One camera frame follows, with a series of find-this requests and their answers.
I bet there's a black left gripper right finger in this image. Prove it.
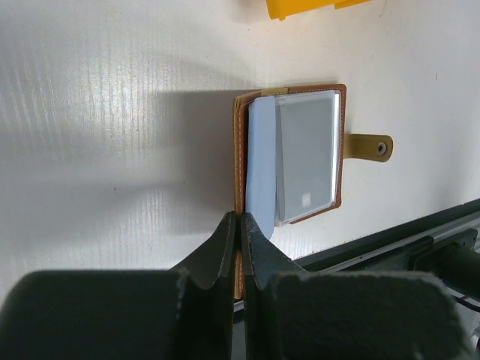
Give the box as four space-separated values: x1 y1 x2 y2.
240 214 469 359

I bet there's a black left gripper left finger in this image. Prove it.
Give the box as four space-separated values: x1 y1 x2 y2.
1 212 236 359

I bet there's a brown leather card holder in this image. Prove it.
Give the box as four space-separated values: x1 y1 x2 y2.
232 83 395 300

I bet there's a yellow plastic bin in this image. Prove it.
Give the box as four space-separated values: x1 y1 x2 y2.
265 0 369 21

